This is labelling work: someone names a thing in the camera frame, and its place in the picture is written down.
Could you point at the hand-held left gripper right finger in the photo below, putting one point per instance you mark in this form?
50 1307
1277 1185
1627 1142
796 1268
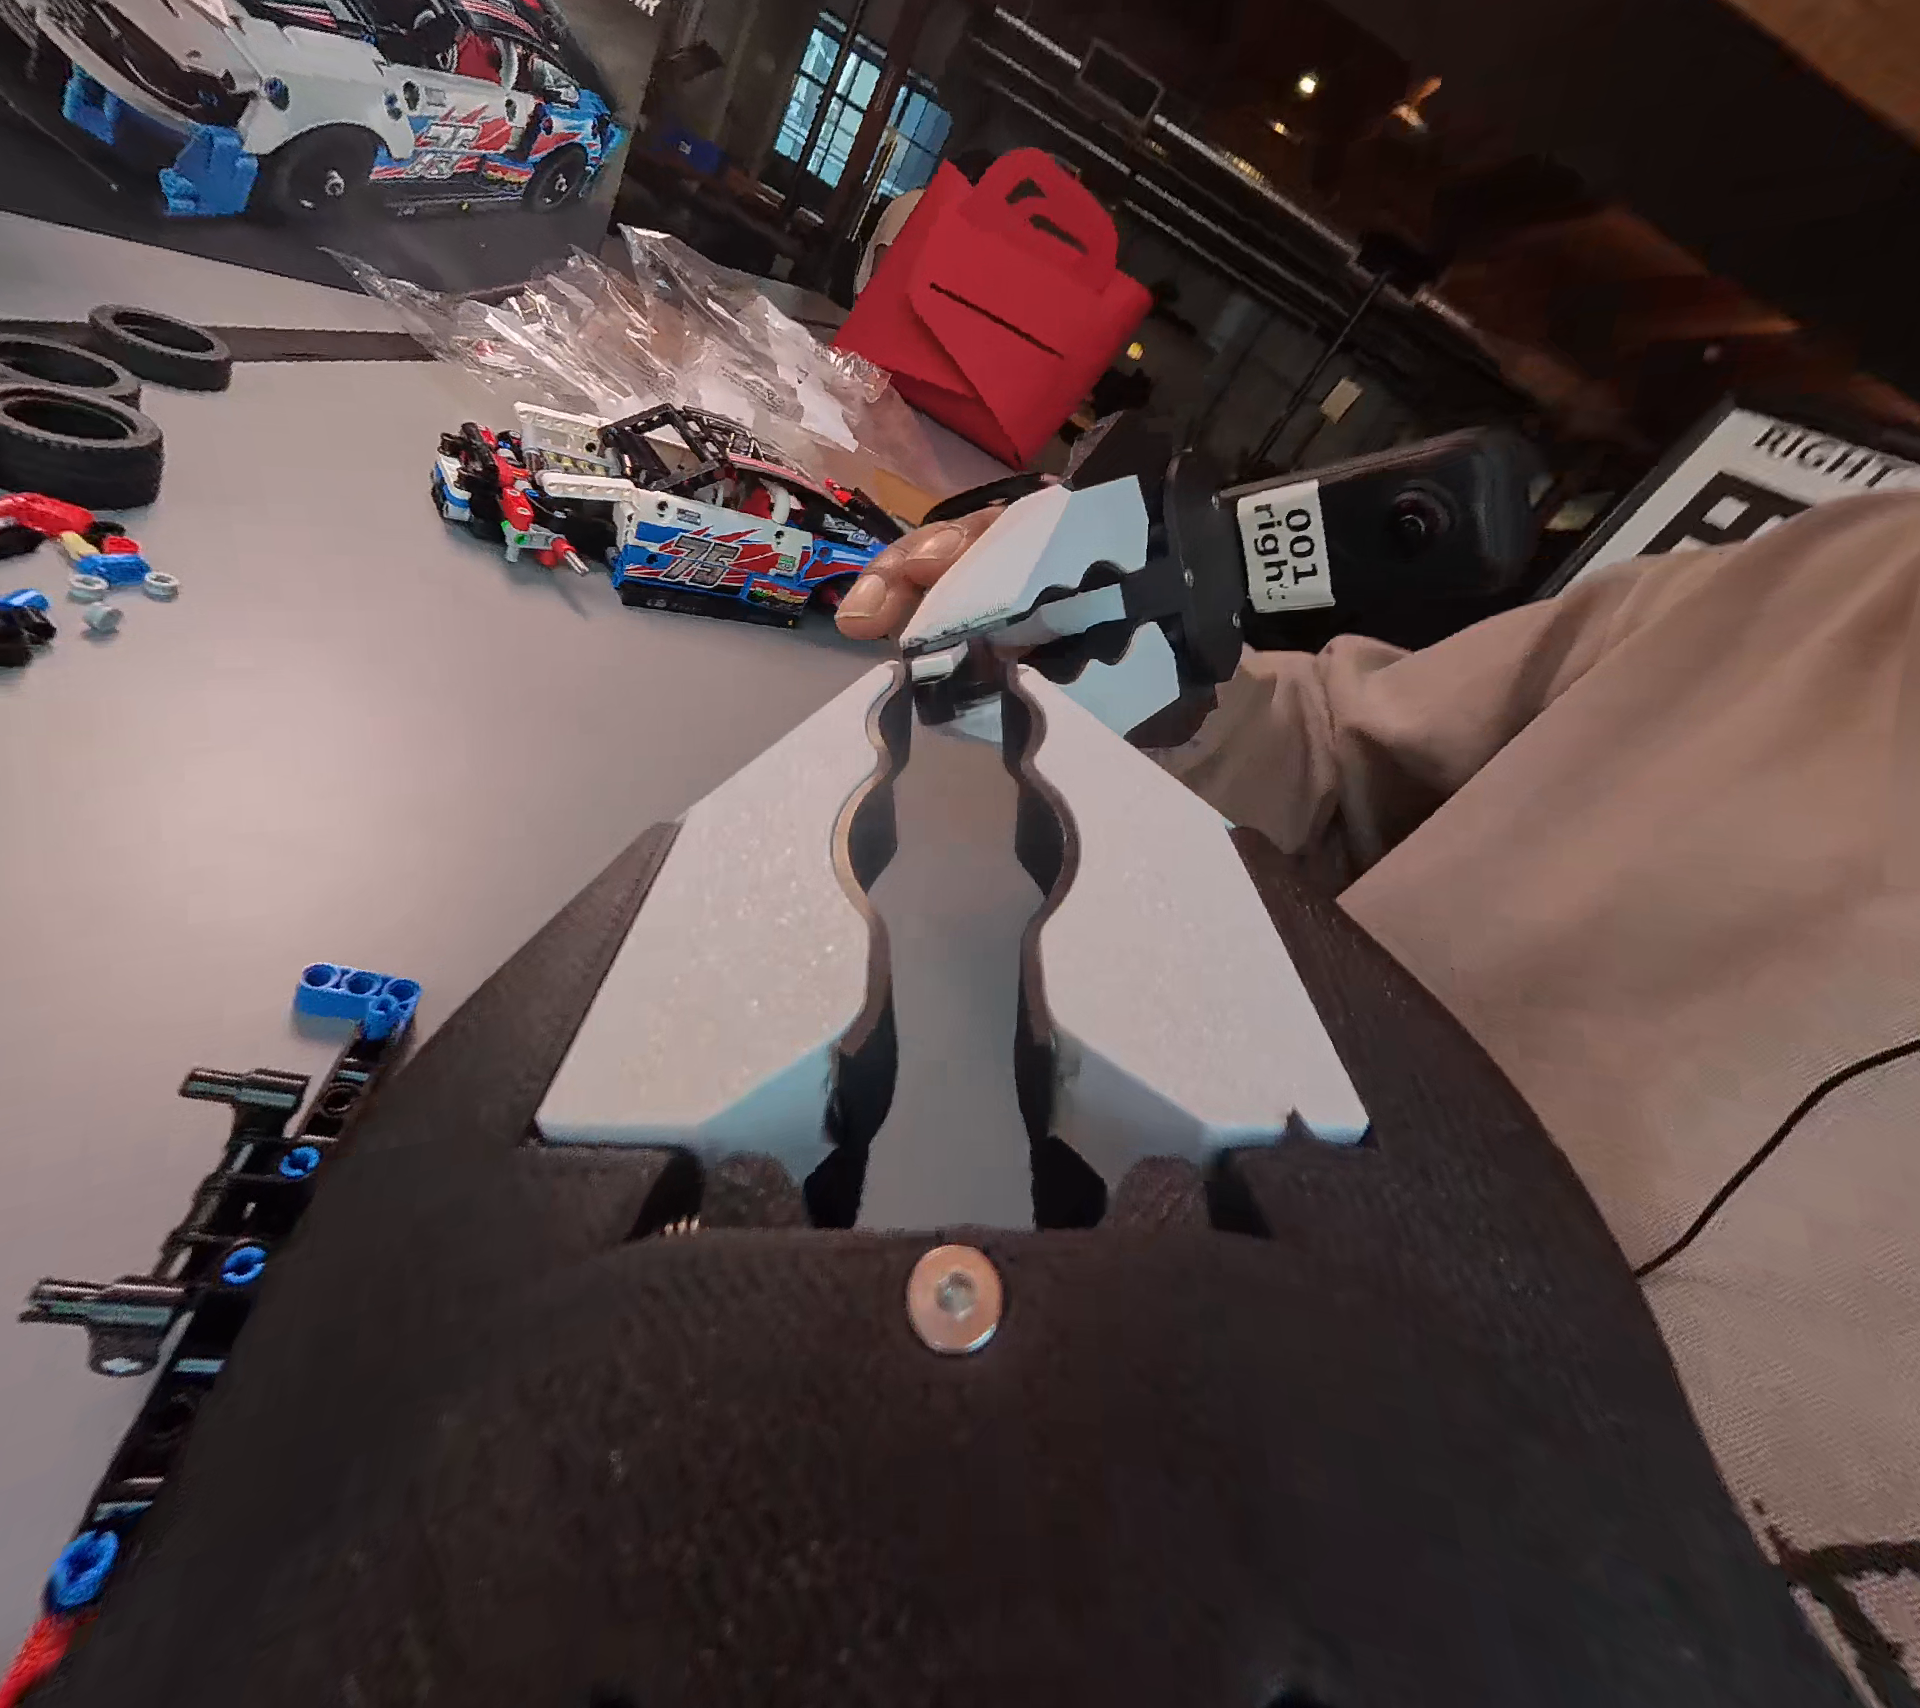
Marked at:
1170 973

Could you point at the black toy beam assembly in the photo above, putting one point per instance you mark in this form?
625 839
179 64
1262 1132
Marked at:
249 1087

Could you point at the toy race car box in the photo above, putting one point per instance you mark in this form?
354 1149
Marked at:
451 89

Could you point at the small black white toy brick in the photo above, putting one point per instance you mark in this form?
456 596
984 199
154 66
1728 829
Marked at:
932 667

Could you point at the red paper bag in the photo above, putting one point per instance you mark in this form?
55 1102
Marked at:
990 313

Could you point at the window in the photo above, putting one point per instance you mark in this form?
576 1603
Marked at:
854 102

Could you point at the grey desk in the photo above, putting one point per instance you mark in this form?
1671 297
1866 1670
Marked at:
374 763

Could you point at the white blue toy race car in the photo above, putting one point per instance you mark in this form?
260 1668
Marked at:
704 553

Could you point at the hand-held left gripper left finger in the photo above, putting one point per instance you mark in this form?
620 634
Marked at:
720 973

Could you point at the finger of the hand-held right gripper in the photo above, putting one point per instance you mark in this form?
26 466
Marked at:
1035 553
1124 696

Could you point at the person's right forearm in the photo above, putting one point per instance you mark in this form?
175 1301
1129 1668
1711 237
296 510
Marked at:
1574 718

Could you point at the black rubber toy tire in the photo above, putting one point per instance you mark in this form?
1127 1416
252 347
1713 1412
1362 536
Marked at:
158 347
60 366
74 449

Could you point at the pile of mixed toy pieces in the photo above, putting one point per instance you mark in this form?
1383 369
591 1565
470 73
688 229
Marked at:
74 531

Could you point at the person's right hand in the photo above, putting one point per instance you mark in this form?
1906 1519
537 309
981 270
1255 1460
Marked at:
909 569

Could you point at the clear plastic bag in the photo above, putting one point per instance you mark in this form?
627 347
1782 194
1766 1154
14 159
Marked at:
601 313

